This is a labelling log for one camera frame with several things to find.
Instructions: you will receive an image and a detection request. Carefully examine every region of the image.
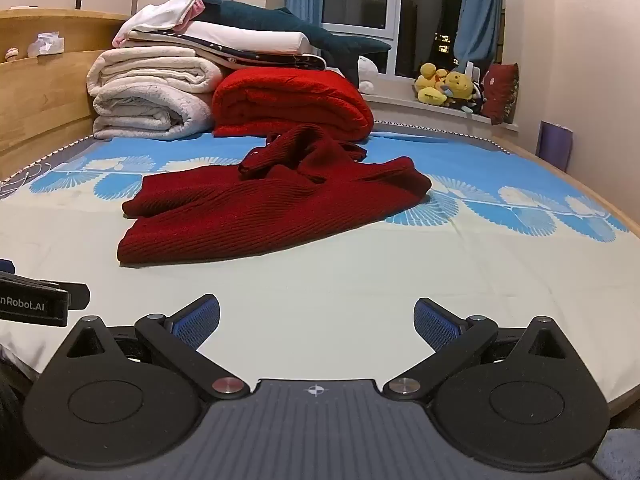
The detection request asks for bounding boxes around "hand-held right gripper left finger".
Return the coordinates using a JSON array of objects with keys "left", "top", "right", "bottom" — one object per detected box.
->
[{"left": 65, "top": 294, "right": 252, "bottom": 402}]

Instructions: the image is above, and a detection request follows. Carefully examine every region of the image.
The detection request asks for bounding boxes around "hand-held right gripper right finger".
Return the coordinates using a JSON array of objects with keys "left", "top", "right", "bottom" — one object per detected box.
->
[{"left": 382, "top": 297, "right": 568, "bottom": 402}]

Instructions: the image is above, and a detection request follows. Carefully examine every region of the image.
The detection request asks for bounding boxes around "dark red knit sweater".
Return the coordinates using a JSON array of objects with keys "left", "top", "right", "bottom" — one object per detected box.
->
[{"left": 117, "top": 125, "right": 433, "bottom": 266}]

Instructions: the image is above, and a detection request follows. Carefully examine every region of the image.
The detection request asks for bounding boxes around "blue and white bedsheet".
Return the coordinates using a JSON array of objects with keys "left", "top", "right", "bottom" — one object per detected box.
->
[{"left": 0, "top": 120, "right": 633, "bottom": 411}]

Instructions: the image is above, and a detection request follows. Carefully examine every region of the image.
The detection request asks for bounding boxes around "purple box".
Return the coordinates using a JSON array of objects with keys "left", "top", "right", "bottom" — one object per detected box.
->
[{"left": 536, "top": 120, "right": 575, "bottom": 172}]

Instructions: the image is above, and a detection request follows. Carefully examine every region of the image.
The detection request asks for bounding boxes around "grey-white folded fleece blanket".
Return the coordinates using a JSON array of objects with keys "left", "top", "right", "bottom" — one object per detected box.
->
[{"left": 91, "top": 85, "right": 216, "bottom": 142}]

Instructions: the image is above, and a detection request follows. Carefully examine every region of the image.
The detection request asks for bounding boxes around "white window sill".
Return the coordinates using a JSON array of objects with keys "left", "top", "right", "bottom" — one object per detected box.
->
[{"left": 360, "top": 91, "right": 518, "bottom": 132}]

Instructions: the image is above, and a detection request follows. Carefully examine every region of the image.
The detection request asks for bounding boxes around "striped plush toy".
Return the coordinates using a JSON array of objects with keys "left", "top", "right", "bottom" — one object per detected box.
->
[{"left": 460, "top": 82, "right": 487, "bottom": 116}]

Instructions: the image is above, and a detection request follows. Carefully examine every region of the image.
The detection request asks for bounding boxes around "yellow plush toy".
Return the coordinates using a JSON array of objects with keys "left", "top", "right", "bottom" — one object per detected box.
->
[
  {"left": 442, "top": 71, "right": 476, "bottom": 104},
  {"left": 415, "top": 62, "right": 449, "bottom": 107}
]

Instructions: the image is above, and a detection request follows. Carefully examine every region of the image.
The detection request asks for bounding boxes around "dark red cushion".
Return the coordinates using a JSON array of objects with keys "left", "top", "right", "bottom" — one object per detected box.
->
[{"left": 482, "top": 62, "right": 521, "bottom": 126}]

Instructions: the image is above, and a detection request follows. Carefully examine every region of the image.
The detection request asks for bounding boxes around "bright red folded blanket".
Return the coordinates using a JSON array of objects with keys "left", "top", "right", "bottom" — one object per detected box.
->
[{"left": 211, "top": 67, "right": 376, "bottom": 141}]

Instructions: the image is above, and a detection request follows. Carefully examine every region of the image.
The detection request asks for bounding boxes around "tissue pack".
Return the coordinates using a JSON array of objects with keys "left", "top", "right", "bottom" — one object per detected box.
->
[{"left": 27, "top": 32, "right": 66, "bottom": 56}]

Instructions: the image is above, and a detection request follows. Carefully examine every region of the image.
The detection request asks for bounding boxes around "cream folded fleece blanket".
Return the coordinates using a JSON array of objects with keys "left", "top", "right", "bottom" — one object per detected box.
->
[{"left": 86, "top": 46, "right": 226, "bottom": 97}]

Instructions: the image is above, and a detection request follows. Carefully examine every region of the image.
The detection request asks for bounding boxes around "white plush toy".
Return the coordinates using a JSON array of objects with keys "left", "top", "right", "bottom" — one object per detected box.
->
[{"left": 357, "top": 57, "right": 379, "bottom": 95}]

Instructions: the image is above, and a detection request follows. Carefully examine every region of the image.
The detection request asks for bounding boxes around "navy dotted cloth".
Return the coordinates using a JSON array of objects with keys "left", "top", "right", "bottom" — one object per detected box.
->
[{"left": 190, "top": 40, "right": 328, "bottom": 72}]

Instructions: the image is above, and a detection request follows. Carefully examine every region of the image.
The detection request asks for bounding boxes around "white folded sheet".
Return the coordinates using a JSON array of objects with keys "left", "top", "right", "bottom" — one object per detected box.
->
[{"left": 127, "top": 20, "right": 313, "bottom": 57}]

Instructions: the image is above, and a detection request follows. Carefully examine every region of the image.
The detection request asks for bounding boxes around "teal shark plush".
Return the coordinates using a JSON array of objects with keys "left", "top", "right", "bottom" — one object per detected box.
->
[{"left": 197, "top": 0, "right": 392, "bottom": 86}]

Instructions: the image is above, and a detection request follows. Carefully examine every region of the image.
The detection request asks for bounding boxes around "pink and white cloth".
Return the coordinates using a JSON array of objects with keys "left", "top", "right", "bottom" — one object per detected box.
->
[{"left": 112, "top": 0, "right": 206, "bottom": 46}]

